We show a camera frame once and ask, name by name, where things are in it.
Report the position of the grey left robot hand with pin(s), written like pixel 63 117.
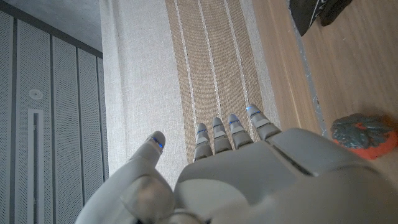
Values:
pixel 248 180

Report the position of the black paisley bandana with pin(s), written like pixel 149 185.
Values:
pixel 308 12

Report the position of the orange grey round object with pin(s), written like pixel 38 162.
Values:
pixel 363 137

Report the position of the beige striped backdrop cloth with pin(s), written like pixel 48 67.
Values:
pixel 205 62

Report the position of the long ceiling light strip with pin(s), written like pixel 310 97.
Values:
pixel 30 171

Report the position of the round white ceiling fixture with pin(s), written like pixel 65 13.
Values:
pixel 35 94

